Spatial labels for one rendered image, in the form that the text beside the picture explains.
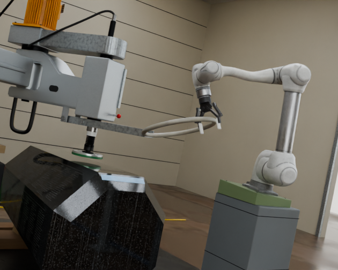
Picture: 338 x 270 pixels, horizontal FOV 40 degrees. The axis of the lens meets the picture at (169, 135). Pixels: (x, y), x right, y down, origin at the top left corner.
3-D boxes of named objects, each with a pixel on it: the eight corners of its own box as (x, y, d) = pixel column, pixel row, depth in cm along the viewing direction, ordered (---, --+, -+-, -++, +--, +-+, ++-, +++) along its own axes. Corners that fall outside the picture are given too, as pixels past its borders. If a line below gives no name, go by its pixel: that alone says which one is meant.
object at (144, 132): (127, 134, 286) (126, 129, 286) (162, 140, 330) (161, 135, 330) (200, 117, 266) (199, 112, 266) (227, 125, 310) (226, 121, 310)
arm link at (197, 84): (192, 91, 291) (197, 85, 279) (188, 68, 293) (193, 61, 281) (208, 89, 294) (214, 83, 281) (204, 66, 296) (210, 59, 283)
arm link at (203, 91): (200, 91, 294) (202, 100, 293) (192, 90, 287) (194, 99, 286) (212, 87, 288) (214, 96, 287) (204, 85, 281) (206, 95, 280)
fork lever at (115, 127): (58, 120, 328) (59, 113, 328) (74, 123, 346) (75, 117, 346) (141, 136, 298) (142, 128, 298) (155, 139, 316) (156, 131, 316)
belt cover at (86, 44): (6, 46, 351) (10, 24, 351) (29, 53, 374) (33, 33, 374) (111, 59, 309) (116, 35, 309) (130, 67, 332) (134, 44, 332)
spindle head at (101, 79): (54, 114, 328) (66, 52, 328) (74, 118, 348) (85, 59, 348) (96, 122, 312) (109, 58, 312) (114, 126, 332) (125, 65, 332)
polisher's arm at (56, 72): (3, 109, 351) (15, 45, 350) (24, 112, 371) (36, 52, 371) (81, 125, 319) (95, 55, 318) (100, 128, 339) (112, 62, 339)
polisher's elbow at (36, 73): (29, 88, 343) (34, 62, 342) (9, 85, 350) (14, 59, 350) (45, 92, 360) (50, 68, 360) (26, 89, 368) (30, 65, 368)
